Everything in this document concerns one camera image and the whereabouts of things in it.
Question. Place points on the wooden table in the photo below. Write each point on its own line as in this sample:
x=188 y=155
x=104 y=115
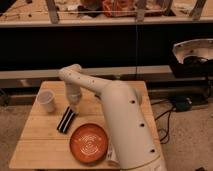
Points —
x=41 y=146

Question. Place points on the orange object on shelf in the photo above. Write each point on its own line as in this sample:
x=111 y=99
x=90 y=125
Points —
x=118 y=8

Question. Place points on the black power adapter box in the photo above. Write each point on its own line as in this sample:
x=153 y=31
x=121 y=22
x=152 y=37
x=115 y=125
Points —
x=181 y=103

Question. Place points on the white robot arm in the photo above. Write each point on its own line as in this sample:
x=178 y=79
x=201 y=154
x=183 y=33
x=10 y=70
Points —
x=129 y=132

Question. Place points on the white plastic bottle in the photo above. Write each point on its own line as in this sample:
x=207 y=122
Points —
x=111 y=156

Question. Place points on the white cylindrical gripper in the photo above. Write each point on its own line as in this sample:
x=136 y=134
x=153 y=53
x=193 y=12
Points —
x=73 y=95

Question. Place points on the silver metal dome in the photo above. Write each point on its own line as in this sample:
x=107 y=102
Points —
x=196 y=47

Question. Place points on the orange round plate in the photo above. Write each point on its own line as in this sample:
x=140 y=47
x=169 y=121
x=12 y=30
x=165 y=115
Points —
x=89 y=143

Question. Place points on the translucent plastic cup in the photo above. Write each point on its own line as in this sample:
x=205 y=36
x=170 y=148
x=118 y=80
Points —
x=46 y=99

